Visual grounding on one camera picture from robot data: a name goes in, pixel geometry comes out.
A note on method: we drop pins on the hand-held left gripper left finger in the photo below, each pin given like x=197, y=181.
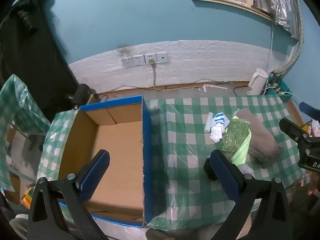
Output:
x=96, y=175

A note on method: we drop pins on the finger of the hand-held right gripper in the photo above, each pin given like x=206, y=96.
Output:
x=292, y=130
x=308, y=109

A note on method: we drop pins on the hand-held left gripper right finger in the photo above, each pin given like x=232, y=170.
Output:
x=225, y=177

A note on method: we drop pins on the grey black sock bundle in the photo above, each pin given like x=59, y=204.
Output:
x=208, y=171

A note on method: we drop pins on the blue-edged cardboard box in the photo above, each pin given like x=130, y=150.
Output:
x=117, y=155

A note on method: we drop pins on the grey cloth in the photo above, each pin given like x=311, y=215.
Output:
x=262, y=140

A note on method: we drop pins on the white blue sock bundle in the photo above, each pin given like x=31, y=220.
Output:
x=218, y=127

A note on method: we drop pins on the person's right hand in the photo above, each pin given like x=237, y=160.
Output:
x=313, y=186

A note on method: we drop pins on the green plastic basket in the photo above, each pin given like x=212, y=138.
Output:
x=282, y=90

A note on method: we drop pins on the green checked tablecloth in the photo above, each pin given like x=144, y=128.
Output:
x=190, y=155

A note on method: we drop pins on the white electric kettle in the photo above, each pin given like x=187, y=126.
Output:
x=257, y=82

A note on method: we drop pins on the orange snack package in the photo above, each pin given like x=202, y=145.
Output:
x=27, y=195

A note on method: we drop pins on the black cylindrical device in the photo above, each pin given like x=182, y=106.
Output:
x=81, y=92

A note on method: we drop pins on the person's leg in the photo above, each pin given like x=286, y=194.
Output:
x=20, y=227

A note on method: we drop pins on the silver foil curtain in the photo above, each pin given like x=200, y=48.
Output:
x=277, y=2

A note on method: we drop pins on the green checked plastic sheet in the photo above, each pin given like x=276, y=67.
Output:
x=15, y=97

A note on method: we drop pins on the black hanging cloth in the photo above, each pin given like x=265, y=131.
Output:
x=30, y=55

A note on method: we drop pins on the white wall socket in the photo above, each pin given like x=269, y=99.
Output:
x=127, y=62
x=151, y=56
x=162, y=56
x=138, y=60

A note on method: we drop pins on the wooden wall shelf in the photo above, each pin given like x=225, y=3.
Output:
x=230, y=3

